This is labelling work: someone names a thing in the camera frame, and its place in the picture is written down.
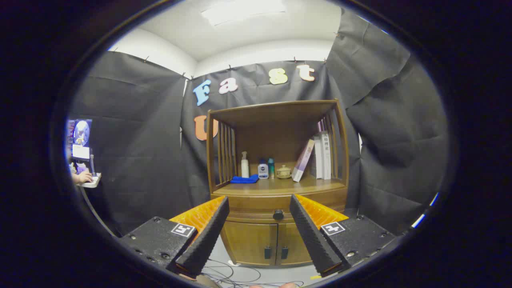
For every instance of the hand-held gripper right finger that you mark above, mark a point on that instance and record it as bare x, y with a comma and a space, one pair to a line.
310, 236

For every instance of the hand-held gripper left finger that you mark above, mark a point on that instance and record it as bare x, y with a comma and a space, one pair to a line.
208, 236

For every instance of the brown wooden drawer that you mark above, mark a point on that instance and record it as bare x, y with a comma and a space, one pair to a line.
260, 204

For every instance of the wooden cabinet door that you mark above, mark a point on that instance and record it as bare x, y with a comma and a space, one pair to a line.
290, 240
248, 240

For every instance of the wooden countertop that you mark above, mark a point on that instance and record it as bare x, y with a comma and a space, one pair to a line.
280, 185

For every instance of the brown wooden cabinet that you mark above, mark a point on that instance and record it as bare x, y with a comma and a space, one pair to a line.
276, 136

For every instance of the blue folded cloth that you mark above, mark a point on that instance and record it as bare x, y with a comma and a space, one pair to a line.
244, 180

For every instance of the beige lidded teacup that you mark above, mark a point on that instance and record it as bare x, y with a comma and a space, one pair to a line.
283, 172

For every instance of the purple cover book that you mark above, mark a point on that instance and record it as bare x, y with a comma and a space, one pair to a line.
302, 160

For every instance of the patterned cover book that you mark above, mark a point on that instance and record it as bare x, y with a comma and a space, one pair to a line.
318, 160

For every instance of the white pump bottle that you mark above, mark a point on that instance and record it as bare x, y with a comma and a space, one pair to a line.
244, 168

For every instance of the thick white book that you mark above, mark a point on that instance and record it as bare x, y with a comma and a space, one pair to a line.
326, 160

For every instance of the teal bottle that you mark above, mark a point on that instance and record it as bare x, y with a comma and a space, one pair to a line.
271, 166

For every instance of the white blue-capped lotion bottle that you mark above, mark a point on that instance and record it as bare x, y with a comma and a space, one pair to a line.
262, 171

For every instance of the small white side table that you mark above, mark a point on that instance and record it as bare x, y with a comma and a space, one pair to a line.
92, 183

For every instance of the computer monitor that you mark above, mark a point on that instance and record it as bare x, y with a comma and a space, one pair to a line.
82, 134

